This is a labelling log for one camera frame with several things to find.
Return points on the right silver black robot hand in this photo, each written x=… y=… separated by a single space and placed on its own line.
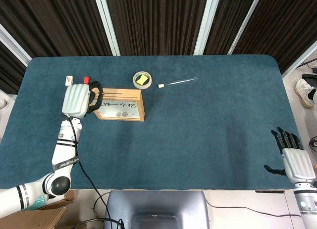
x=298 y=164

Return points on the blue table cloth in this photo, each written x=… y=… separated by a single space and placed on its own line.
x=198 y=127

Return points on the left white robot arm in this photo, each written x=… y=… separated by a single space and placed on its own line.
x=65 y=150

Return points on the brown cardboard box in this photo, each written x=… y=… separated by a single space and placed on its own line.
x=37 y=219

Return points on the black desk control panel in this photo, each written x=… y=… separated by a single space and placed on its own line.
x=270 y=191

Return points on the white partition frame post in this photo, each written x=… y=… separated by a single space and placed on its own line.
x=15 y=44
x=301 y=57
x=244 y=26
x=206 y=23
x=107 y=23

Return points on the wooden coin box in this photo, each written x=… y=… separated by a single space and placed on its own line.
x=128 y=93

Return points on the green tissue pack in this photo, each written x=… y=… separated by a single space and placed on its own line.
x=39 y=201

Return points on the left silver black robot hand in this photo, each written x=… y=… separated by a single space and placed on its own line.
x=75 y=100

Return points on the beige tape roll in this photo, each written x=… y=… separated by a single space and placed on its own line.
x=142 y=87

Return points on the round floor fan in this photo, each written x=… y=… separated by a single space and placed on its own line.
x=314 y=143

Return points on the small white box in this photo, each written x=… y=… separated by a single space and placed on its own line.
x=69 y=79

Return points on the black flat floor device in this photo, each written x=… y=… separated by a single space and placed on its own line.
x=309 y=75

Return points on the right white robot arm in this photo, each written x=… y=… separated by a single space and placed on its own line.
x=307 y=204

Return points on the glass test tube white stopper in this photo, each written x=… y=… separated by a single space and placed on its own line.
x=161 y=85

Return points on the small red cap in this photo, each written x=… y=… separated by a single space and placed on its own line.
x=86 y=79

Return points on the yellow green sticky notes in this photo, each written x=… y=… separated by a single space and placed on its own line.
x=142 y=80

